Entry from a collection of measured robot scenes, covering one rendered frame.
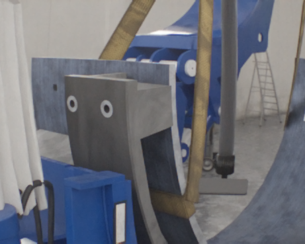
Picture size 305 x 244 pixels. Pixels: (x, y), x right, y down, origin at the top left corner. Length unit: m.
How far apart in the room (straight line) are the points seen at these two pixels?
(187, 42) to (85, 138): 3.21
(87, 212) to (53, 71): 0.70
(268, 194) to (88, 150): 1.88
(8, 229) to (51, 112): 0.78
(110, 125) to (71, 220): 0.31
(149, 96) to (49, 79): 0.57
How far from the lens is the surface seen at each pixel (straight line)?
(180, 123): 4.82
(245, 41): 5.54
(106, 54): 2.30
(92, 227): 1.62
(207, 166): 11.38
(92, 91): 1.74
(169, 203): 1.93
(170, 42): 5.05
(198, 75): 1.97
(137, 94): 1.67
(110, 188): 1.60
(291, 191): 3.49
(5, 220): 1.51
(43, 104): 2.22
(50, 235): 1.71
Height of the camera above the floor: 2.48
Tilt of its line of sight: 8 degrees down
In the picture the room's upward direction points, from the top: 2 degrees clockwise
